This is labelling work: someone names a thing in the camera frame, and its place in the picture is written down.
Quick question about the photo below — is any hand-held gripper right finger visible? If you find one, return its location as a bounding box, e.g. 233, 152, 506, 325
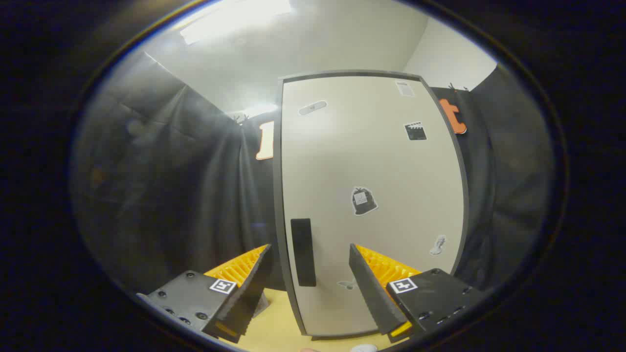
349, 243, 485, 343

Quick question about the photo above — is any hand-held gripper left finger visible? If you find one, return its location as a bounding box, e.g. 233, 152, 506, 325
136, 244, 272, 344

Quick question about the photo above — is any black cabinet door handle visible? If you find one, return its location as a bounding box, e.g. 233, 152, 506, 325
291, 218, 317, 287

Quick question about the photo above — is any grey shoe cabinet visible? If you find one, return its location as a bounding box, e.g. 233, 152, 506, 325
273, 70, 470, 340

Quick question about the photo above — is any white shoe cabinet door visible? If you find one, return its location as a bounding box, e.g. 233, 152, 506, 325
281, 76, 465, 338

